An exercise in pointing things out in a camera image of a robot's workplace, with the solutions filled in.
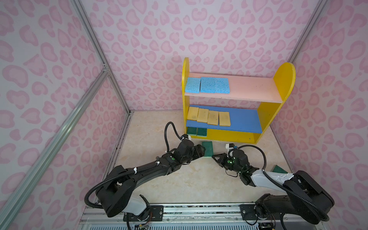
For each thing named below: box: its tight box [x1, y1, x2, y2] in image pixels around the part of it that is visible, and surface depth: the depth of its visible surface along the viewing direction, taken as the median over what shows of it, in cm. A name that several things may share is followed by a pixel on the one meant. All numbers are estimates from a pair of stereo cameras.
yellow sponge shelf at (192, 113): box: [186, 106, 200, 121], surface depth 99 cm
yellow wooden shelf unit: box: [181, 57, 296, 145], surface depth 94 cm
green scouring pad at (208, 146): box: [201, 140, 215, 158], surface depth 91 cm
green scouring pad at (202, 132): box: [196, 127, 208, 138], surface depth 105 cm
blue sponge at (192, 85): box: [184, 77, 201, 94], surface depth 76 cm
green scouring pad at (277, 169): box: [272, 164, 288, 174], surface depth 89 cm
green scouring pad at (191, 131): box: [186, 126, 197, 137], surface depth 105 cm
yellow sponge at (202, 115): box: [196, 108, 209, 124], surface depth 97 cm
